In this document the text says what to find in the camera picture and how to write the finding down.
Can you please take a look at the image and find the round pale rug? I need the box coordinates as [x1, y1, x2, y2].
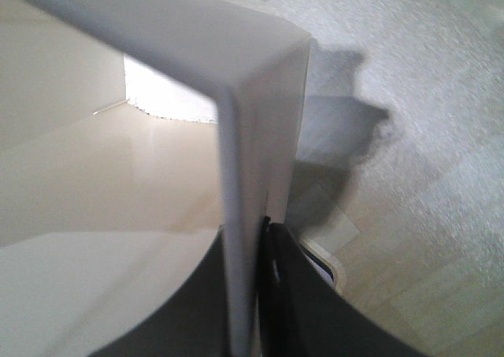
[228, 0, 503, 271]

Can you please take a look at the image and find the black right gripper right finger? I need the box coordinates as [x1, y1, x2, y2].
[258, 218, 420, 356]

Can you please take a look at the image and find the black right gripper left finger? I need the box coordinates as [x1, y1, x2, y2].
[92, 226, 230, 356]

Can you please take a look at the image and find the white plastic trash bin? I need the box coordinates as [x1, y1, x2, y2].
[1, 0, 311, 356]

